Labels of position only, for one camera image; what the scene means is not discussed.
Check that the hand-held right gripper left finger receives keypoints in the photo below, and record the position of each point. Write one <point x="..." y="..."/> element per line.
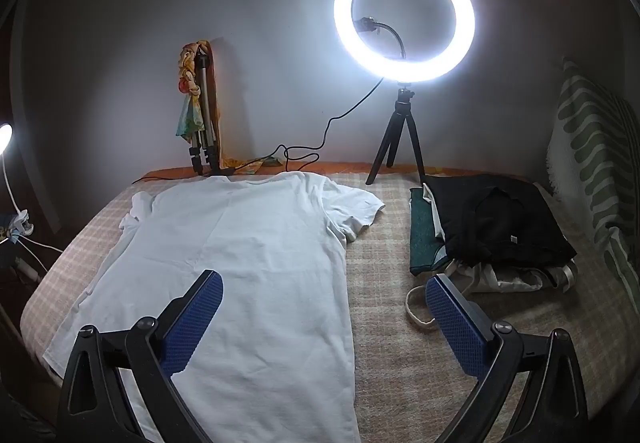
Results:
<point x="195" y="323"/>

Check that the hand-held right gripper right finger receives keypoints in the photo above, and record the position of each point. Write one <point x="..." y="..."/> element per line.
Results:
<point x="455" y="318"/>

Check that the white t-shirt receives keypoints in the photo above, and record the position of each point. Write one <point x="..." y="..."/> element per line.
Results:
<point x="250" y="248"/>

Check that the white cloth bag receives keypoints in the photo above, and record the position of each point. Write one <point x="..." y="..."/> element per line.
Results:
<point x="505" y="278"/>

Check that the beige checkered blanket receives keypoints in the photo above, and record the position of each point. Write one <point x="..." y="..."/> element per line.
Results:
<point x="390" y="323"/>

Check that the green folded cloth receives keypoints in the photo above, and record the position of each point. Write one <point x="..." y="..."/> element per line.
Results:
<point x="422" y="243"/>

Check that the black folded garment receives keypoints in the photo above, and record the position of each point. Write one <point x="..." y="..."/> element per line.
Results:
<point x="500" y="223"/>

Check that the colourful floral scarf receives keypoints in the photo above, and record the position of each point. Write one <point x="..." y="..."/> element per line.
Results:
<point x="187" y="118"/>

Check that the folded silver tripod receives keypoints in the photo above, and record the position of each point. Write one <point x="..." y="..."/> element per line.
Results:
<point x="204" y="98"/>

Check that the green striped white pillow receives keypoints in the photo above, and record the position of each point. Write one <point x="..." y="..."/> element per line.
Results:
<point x="585" y="133"/>

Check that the white gooseneck lamp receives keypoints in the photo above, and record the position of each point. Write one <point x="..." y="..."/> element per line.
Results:
<point x="4" y="135"/>

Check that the black gooseneck phone holder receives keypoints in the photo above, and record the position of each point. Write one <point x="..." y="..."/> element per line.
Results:
<point x="367" y="23"/>

